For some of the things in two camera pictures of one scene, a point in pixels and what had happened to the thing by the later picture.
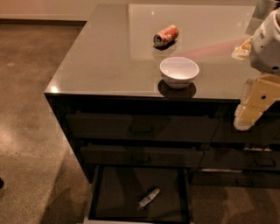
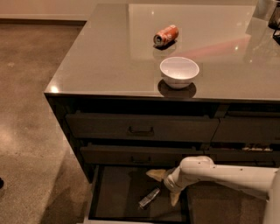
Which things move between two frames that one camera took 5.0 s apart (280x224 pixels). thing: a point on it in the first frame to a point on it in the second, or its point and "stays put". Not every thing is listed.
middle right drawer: (240, 158) stays put
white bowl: (178, 72) stays put
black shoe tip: (2, 183) stays put
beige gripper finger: (242, 52) to (174, 198)
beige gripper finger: (246, 116) to (158, 174)
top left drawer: (142, 126) stays put
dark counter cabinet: (156, 86) stays put
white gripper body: (266, 48) to (170, 182)
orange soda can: (165, 36) stays put
